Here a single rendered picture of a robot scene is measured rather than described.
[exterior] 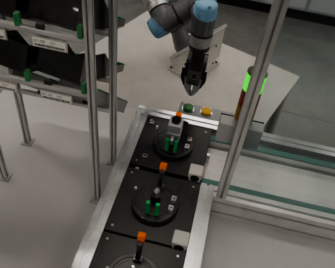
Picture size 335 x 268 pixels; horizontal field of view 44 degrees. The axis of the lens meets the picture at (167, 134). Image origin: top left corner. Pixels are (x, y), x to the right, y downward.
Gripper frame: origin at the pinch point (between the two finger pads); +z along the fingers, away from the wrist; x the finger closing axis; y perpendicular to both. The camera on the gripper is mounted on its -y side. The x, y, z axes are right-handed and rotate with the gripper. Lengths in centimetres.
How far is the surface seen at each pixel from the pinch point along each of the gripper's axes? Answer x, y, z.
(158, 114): 9.9, -6.3, 7.6
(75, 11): 27, -37, -47
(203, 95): -4.4, 22.4, 17.7
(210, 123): -9.4, -4.8, 7.6
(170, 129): 2.7, -23.6, -3.3
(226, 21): -5, 248, 104
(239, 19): -17, 256, 104
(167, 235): -4, -56, 7
